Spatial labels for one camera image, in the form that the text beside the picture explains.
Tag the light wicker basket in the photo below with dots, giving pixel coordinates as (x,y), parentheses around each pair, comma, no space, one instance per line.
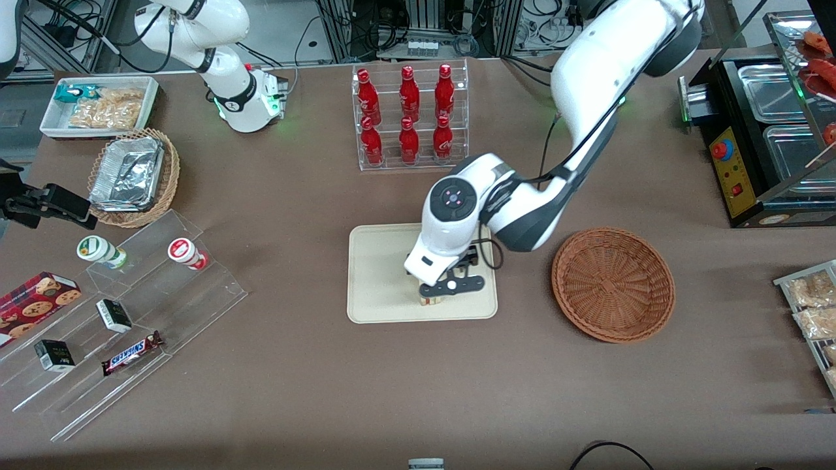
(166,183)

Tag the foil wrapped sandwich pack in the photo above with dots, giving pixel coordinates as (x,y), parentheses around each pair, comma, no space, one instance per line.
(127,170)
(117,208)

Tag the strawberry yogurt cup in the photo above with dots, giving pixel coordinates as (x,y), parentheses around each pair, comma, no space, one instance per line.
(185,252)

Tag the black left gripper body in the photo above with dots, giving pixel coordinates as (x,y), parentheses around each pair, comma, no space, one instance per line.
(467,258)

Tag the black box white label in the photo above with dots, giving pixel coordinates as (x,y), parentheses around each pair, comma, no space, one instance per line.
(114,315)

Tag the white rectangular bin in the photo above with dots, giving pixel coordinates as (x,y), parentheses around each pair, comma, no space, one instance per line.
(49,125)

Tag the grey snack tray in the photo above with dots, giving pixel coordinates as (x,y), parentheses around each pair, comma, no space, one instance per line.
(784,282)

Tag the red tartan cookie box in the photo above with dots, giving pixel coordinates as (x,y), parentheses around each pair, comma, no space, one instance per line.
(36,303)

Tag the red round knob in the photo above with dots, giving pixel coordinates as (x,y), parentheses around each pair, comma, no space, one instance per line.
(722,150)

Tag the cream plastic tray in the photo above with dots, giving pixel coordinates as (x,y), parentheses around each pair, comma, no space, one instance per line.
(379,274)

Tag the small sandwich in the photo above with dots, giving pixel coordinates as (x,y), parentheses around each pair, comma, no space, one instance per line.
(432,301)

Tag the small grey device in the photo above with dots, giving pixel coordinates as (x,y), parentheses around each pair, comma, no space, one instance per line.
(426,465)

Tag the steel food pan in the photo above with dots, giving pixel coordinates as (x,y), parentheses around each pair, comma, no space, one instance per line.
(797,156)
(771,91)

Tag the black food warmer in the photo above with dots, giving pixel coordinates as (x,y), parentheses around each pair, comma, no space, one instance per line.
(738,183)

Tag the clear acrylic bottle rack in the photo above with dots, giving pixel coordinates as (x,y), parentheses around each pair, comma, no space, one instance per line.
(390,78)

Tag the green sunflower yogurt cup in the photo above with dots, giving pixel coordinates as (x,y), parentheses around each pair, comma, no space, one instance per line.
(98,250)

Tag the white power strip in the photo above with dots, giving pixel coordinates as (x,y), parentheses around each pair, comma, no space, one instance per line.
(421,47)

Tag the aluminium frame rack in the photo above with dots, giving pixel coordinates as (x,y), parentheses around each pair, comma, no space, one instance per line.
(333,26)

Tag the clear bag of snacks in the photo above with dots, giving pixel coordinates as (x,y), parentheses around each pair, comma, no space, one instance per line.
(813,289)
(831,356)
(819,323)

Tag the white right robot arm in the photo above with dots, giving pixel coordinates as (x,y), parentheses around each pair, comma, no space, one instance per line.
(235,98)

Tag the clear bag of chips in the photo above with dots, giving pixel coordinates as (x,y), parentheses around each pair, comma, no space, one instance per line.
(108,108)

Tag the brown wicker basket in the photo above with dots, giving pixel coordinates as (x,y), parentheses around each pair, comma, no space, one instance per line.
(614,284)

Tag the black box gold print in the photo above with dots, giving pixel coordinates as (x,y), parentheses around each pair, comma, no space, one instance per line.
(55,356)

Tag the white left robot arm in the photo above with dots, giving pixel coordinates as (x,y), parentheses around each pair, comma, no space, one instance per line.
(588,85)

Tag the Snickers chocolate bar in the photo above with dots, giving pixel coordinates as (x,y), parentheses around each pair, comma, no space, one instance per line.
(130,353)

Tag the teal snack packet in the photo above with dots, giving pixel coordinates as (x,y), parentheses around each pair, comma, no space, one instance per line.
(72,91)

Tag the red soda bottle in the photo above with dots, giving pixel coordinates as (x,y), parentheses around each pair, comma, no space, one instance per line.
(443,137)
(445,90)
(371,140)
(409,91)
(409,140)
(368,94)

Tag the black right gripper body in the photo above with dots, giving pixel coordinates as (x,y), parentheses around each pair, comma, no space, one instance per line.
(26,201)

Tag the clear acrylic tiered shelf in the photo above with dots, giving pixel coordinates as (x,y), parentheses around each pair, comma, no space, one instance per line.
(196,307)

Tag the red sausage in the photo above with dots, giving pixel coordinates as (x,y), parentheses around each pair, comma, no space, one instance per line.
(821,72)
(816,41)

